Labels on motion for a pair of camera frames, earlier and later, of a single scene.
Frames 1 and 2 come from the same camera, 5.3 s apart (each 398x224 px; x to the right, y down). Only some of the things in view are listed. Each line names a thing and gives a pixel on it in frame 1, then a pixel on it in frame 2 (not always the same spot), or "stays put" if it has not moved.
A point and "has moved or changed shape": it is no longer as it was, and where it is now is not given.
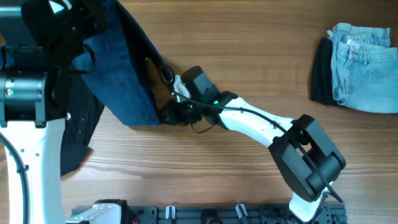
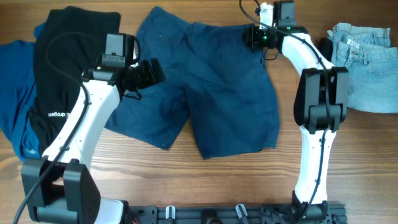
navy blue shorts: [112, 62] has moved or changed shape
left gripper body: [76, 26] → [141, 75]
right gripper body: [184, 111] → [259, 38]
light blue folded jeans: [364, 68] stays put
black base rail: [226, 214] stays put
